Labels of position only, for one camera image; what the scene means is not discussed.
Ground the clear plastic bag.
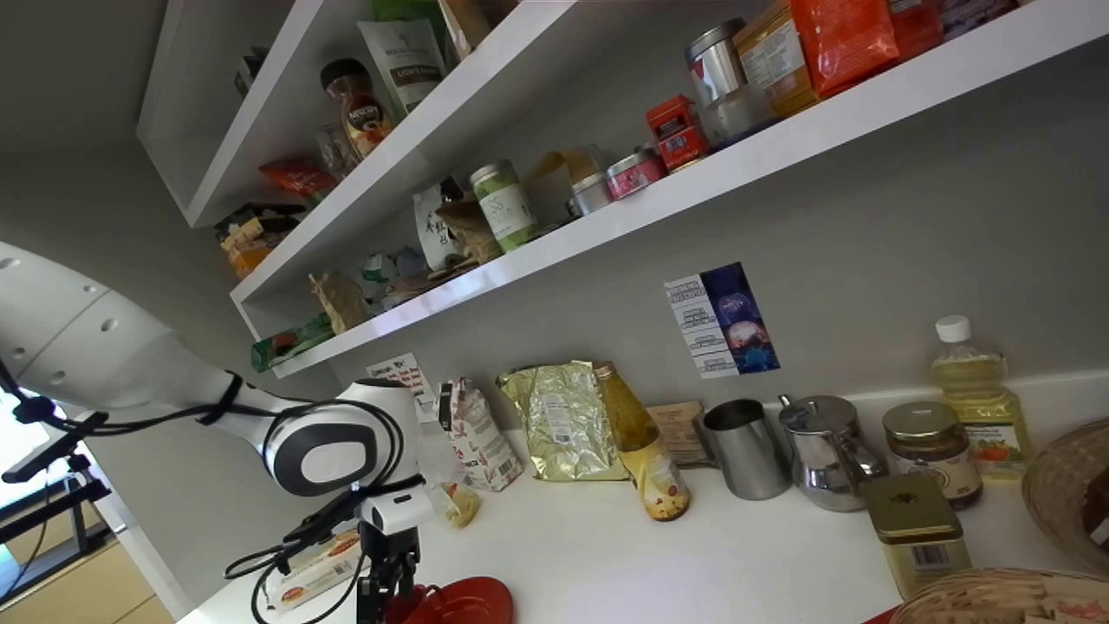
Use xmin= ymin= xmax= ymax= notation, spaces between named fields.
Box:
xmin=412 ymin=429 xmax=467 ymax=505

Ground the dark brown packet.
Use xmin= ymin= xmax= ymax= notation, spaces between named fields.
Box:
xmin=434 ymin=175 xmax=501 ymax=271

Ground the brown cardboard box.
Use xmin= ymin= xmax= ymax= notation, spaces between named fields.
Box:
xmin=437 ymin=0 xmax=525 ymax=63

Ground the tan paper bag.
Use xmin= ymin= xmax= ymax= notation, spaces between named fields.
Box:
xmin=526 ymin=146 xmax=603 ymax=227

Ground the glass jar gold lid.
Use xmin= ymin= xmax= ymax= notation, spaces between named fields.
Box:
xmin=880 ymin=398 xmax=989 ymax=508

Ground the small red box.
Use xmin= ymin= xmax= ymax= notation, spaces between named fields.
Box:
xmin=641 ymin=92 xmax=713 ymax=173

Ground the black metal stand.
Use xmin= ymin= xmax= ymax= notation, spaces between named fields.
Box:
xmin=0 ymin=392 xmax=114 ymax=604

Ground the tall steel can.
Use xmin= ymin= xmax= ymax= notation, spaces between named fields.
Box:
xmin=687 ymin=13 xmax=752 ymax=107

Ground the steel pot with lid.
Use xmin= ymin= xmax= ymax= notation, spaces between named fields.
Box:
xmin=772 ymin=392 xmax=894 ymax=516

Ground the red plate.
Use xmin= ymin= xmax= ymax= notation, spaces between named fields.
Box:
xmin=434 ymin=573 xmax=519 ymax=624

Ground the yellow packets stack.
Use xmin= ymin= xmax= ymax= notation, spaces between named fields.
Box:
xmin=217 ymin=205 xmax=305 ymax=279

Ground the round wicker basket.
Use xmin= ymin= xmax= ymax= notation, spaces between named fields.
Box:
xmin=1020 ymin=417 xmax=1109 ymax=574

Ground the green flat packet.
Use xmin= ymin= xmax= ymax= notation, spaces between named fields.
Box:
xmin=250 ymin=314 xmax=341 ymax=375

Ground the red cup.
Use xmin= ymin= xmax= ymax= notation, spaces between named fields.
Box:
xmin=379 ymin=583 xmax=451 ymax=624

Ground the white standing pouch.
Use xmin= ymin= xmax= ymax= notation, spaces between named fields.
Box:
xmin=352 ymin=10 xmax=451 ymax=119

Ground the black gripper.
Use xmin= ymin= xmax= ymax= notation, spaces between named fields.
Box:
xmin=352 ymin=523 xmax=425 ymax=624

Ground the small brown packet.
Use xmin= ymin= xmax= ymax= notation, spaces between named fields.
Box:
xmin=646 ymin=398 xmax=713 ymax=471

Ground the tan small bag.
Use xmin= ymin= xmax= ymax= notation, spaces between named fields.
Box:
xmin=305 ymin=271 xmax=374 ymax=335

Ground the gold foil bag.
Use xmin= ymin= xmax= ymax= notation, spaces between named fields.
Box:
xmin=496 ymin=357 xmax=635 ymax=485

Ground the orange red bag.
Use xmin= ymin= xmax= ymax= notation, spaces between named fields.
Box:
xmin=786 ymin=0 xmax=905 ymax=101

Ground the steel cup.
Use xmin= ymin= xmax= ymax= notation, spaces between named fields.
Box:
xmin=700 ymin=394 xmax=793 ymax=501

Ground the yellow oil bottle white cap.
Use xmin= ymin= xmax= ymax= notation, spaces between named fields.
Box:
xmin=925 ymin=310 xmax=1036 ymax=483

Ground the bluish grey bag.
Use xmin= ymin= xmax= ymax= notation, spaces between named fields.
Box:
xmin=356 ymin=247 xmax=437 ymax=314

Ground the gold rectangular tin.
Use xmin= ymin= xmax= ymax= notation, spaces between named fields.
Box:
xmin=860 ymin=468 xmax=979 ymax=604

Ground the pink round tin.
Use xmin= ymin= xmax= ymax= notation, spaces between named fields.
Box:
xmin=603 ymin=149 xmax=668 ymax=205

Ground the white printed bag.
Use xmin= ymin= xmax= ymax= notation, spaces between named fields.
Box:
xmin=410 ymin=175 xmax=464 ymax=278

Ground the flat wicker tray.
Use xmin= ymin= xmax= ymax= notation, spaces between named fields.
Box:
xmin=863 ymin=564 xmax=1109 ymax=624

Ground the red flat packet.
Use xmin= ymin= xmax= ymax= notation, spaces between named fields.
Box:
xmin=255 ymin=152 xmax=341 ymax=209

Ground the small yellow object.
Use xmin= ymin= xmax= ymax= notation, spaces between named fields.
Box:
xmin=445 ymin=483 xmax=486 ymax=531

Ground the dark lidded jar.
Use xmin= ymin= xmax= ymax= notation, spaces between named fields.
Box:
xmin=317 ymin=55 xmax=395 ymax=158

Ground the small dark object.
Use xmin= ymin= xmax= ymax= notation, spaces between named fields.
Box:
xmin=232 ymin=46 xmax=269 ymax=96

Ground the wide steel can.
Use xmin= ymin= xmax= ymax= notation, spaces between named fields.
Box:
xmin=692 ymin=82 xmax=776 ymax=152

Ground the blue white wall leaflet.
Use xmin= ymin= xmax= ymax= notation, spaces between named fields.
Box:
xmin=662 ymin=261 xmax=783 ymax=382

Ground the white red paper card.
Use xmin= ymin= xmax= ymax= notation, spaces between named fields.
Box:
xmin=363 ymin=351 xmax=445 ymax=425

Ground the small white tin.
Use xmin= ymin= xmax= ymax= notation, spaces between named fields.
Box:
xmin=566 ymin=168 xmax=618 ymax=219

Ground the thick white shelf board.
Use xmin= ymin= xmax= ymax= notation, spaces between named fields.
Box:
xmin=230 ymin=0 xmax=1109 ymax=382
xmin=185 ymin=0 xmax=581 ymax=232

